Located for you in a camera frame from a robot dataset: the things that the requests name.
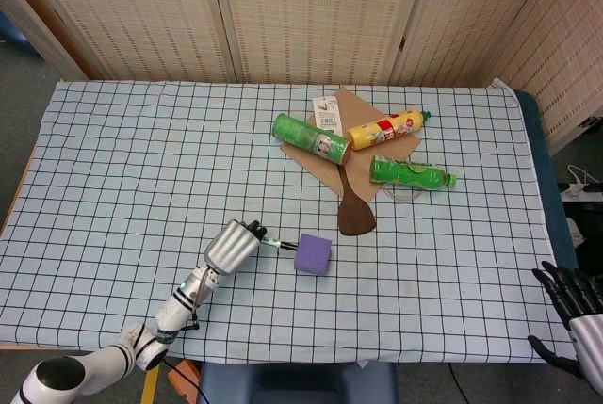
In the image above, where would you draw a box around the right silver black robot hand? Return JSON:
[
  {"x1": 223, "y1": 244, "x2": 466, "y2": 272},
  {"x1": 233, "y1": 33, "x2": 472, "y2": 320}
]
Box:
[{"x1": 526, "y1": 260, "x2": 603, "y2": 384}]

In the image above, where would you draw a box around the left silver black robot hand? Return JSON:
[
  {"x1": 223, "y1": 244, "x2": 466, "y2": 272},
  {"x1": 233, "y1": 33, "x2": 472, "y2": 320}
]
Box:
[{"x1": 203, "y1": 218, "x2": 269, "y2": 278}]

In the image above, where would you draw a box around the black and green marker pen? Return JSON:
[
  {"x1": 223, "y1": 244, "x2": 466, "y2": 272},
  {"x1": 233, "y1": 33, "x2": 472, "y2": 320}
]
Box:
[{"x1": 261, "y1": 236, "x2": 299, "y2": 252}]

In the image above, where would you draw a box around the purple foam cube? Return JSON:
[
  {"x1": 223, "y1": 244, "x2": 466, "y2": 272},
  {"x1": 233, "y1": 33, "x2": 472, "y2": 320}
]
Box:
[{"x1": 293, "y1": 233, "x2": 334, "y2": 277}]

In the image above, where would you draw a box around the blue checkered tablecloth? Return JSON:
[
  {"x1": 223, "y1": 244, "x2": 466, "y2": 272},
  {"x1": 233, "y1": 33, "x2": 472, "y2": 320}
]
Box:
[{"x1": 0, "y1": 77, "x2": 585, "y2": 366}]

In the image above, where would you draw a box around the dark wooden spatula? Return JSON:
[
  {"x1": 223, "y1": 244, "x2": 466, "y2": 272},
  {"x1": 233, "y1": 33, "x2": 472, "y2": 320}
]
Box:
[{"x1": 335, "y1": 163, "x2": 378, "y2": 237}]

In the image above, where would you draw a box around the blue table edge padding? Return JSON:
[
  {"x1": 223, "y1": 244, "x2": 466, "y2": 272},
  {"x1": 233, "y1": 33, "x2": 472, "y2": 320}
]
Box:
[{"x1": 512, "y1": 89, "x2": 593, "y2": 283}]

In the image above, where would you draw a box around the white power strip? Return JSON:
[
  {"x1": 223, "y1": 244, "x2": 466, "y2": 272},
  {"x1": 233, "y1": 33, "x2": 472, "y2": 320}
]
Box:
[{"x1": 558, "y1": 164, "x2": 603, "y2": 200}]

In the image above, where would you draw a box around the green cylindrical can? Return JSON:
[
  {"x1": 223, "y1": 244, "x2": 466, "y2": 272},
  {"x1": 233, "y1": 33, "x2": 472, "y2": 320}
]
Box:
[{"x1": 271, "y1": 112, "x2": 350, "y2": 166}]

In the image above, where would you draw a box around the orange box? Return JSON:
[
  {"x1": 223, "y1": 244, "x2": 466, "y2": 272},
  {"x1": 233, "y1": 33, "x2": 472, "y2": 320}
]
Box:
[{"x1": 167, "y1": 360, "x2": 201, "y2": 400}]

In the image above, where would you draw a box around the blue padded chair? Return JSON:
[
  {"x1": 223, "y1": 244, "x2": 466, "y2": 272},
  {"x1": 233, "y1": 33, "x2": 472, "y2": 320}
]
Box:
[{"x1": 196, "y1": 362, "x2": 399, "y2": 404}]

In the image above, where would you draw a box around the white paper product tag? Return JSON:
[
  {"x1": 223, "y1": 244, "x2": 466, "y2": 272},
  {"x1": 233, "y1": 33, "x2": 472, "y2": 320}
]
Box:
[{"x1": 312, "y1": 95, "x2": 343, "y2": 136}]

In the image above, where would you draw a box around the brown cardboard sheet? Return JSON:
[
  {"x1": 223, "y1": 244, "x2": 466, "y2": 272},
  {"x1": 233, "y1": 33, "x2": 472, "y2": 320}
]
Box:
[{"x1": 280, "y1": 86, "x2": 423, "y2": 202}]

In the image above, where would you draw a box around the yellow squeeze bottle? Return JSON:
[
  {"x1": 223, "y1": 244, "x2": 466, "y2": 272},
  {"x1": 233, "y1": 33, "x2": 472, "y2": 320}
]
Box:
[{"x1": 347, "y1": 107, "x2": 433, "y2": 152}]

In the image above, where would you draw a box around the green plastic bottle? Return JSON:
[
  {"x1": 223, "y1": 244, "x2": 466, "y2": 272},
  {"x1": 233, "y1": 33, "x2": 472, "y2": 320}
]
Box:
[{"x1": 368, "y1": 154, "x2": 459, "y2": 192}]

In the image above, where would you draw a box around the woven folding screen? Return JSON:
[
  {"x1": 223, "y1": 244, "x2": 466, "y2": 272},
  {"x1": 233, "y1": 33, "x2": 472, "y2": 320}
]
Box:
[{"x1": 0, "y1": 0, "x2": 603, "y2": 151}]

